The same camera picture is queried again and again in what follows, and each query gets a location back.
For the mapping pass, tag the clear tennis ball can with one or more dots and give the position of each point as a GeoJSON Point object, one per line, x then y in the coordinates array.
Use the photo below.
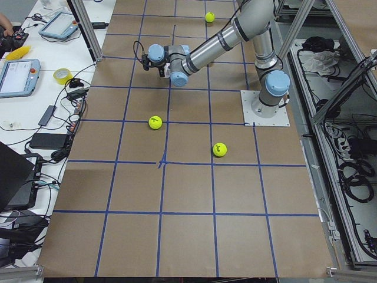
{"type": "Point", "coordinates": [167, 70]}

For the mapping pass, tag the tennis ball centre left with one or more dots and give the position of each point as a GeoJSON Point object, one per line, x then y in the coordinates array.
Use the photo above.
{"type": "Point", "coordinates": [155, 122]}

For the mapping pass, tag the tennis ball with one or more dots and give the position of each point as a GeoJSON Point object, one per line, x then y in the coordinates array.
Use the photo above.
{"type": "Point", "coordinates": [219, 149]}
{"type": "Point", "coordinates": [209, 17]}
{"type": "Point", "coordinates": [155, 122]}

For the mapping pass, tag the tennis ball farthest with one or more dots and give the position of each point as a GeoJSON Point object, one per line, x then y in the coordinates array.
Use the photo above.
{"type": "Point", "coordinates": [209, 17]}

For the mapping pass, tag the tennis ball centre right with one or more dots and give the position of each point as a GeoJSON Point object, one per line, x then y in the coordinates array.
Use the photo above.
{"type": "Point", "coordinates": [219, 149]}

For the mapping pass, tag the person hand at edge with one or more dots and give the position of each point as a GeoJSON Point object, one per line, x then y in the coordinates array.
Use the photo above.
{"type": "Point", "coordinates": [6, 25]}

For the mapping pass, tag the yellow tape roll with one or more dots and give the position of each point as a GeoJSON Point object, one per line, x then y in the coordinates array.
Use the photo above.
{"type": "Point", "coordinates": [62, 76]}

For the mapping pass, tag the far blue teach pendant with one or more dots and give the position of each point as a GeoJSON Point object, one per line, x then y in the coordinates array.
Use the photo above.
{"type": "Point", "coordinates": [60, 27]}

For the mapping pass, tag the blue teach pendant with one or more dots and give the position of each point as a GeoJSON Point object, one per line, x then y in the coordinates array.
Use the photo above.
{"type": "Point", "coordinates": [19, 78]}
{"type": "Point", "coordinates": [60, 27]}

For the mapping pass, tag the grey usb hub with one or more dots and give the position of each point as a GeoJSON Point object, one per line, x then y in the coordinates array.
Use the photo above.
{"type": "Point", "coordinates": [47, 115]}

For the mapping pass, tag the black scissors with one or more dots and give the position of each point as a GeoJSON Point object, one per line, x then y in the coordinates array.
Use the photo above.
{"type": "Point", "coordinates": [38, 17]}

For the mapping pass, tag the yellow plastic brush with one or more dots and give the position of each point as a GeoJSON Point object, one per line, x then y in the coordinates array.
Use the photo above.
{"type": "Point", "coordinates": [18, 53]}

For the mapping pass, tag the black power brick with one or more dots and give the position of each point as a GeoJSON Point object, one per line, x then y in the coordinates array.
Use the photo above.
{"type": "Point", "coordinates": [48, 141]}

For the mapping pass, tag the near blue teach pendant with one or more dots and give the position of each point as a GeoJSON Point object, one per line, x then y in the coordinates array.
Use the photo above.
{"type": "Point", "coordinates": [19, 78]}

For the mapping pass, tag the black laptop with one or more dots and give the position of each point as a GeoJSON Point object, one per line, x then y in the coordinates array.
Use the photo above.
{"type": "Point", "coordinates": [19, 176]}

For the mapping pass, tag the white crumpled cloth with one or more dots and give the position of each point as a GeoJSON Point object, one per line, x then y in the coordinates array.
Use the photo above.
{"type": "Point", "coordinates": [322, 63]}

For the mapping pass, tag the aluminium frame post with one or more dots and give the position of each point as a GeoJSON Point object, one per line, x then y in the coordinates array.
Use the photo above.
{"type": "Point", "coordinates": [81, 16]}

